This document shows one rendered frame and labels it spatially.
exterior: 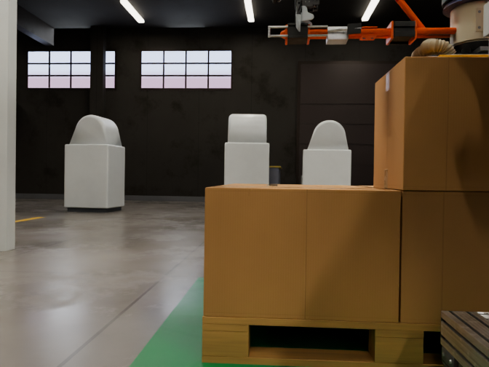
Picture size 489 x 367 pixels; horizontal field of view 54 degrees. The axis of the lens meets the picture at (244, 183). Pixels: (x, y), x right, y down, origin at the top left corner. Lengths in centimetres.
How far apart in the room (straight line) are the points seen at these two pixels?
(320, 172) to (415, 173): 570
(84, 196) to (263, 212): 649
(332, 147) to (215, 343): 589
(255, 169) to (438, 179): 626
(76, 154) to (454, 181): 687
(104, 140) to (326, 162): 340
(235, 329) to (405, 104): 86
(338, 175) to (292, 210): 574
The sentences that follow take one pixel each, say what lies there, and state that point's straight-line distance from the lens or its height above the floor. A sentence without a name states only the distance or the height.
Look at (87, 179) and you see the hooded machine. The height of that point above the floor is 51.
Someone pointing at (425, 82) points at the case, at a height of 87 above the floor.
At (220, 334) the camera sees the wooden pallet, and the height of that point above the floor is 9.
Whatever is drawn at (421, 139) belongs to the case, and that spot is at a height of 70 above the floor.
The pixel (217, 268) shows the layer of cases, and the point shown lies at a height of 29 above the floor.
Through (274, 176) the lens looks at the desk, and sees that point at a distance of 875.
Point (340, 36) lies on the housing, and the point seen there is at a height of 105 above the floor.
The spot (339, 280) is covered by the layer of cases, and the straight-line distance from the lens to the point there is 152.
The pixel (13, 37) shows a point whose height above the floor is 161.
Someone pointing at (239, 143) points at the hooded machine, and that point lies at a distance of 772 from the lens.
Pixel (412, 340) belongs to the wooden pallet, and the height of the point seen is 9.
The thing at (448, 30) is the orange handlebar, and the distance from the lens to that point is 180.
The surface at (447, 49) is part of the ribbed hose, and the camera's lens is 169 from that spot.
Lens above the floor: 58
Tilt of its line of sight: 1 degrees down
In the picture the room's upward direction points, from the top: 1 degrees clockwise
